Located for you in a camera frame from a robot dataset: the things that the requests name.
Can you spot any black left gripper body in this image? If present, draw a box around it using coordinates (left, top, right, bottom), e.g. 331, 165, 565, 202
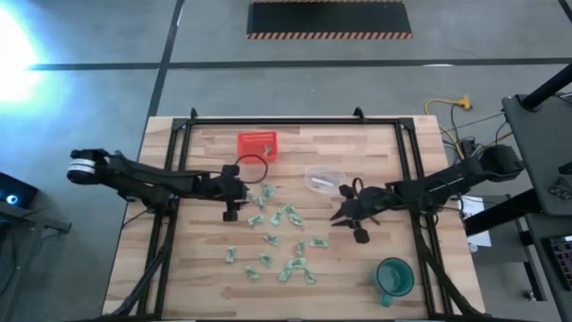
209, 172, 249, 224

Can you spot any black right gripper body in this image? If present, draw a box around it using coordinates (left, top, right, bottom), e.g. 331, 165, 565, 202
352, 186, 394, 245

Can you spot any clear plastic container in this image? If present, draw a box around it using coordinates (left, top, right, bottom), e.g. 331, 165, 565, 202
303, 165, 346, 196

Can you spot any orange plastic basket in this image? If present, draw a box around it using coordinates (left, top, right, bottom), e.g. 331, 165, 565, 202
236, 130, 279, 164

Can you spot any green glass mug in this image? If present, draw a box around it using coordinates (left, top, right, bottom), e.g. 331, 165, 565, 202
373, 257, 416, 309

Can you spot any white paper sheet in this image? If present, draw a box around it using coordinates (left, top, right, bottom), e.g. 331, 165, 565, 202
458, 194, 492, 249

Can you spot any black stand leg beam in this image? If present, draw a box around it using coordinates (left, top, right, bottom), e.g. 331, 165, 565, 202
463, 188, 544, 237

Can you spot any dark grey side table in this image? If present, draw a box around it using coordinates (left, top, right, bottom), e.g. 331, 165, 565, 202
500, 92, 572, 216

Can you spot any dark grey desk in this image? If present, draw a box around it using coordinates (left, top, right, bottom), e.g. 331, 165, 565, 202
513, 213, 572, 322

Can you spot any dark grey low stand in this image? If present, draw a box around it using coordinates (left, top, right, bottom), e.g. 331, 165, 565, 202
0, 200, 72, 234

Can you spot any black hazard-striped floor mat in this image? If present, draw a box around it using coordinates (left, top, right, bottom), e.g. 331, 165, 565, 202
245, 0, 414, 40

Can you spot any colourful backlit keyboard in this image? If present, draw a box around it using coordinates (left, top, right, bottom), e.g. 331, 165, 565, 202
548, 235, 572, 292

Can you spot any black round pole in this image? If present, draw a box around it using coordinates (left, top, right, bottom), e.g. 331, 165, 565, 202
520, 62, 572, 112

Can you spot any black device blue light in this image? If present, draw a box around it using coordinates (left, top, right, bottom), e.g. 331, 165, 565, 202
0, 172, 39, 209

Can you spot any black left camera cable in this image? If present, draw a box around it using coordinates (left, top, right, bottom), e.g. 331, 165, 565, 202
235, 154, 270, 184

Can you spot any black metal table frame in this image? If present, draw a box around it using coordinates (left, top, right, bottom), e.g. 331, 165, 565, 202
105, 106, 482, 321

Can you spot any black floor cable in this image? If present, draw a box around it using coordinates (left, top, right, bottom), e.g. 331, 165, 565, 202
442, 103, 515, 162

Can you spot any yellow extension cable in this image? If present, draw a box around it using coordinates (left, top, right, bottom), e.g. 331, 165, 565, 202
423, 94, 474, 160

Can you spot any black perforated bracket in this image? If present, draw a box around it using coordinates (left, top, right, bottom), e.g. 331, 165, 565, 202
548, 176, 572, 201

